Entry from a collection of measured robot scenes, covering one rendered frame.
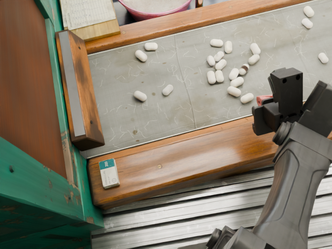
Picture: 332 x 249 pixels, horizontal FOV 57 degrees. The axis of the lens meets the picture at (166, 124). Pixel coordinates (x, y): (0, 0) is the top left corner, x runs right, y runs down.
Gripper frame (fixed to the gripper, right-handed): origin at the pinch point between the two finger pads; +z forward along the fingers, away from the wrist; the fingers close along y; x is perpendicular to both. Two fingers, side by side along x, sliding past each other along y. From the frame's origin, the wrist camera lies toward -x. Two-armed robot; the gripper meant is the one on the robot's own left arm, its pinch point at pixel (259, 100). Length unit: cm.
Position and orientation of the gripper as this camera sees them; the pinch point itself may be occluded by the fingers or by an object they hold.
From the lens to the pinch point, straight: 73.4
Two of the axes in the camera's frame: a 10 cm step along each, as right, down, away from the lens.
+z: -1.7, -4.4, 8.8
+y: -9.7, 2.6, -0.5
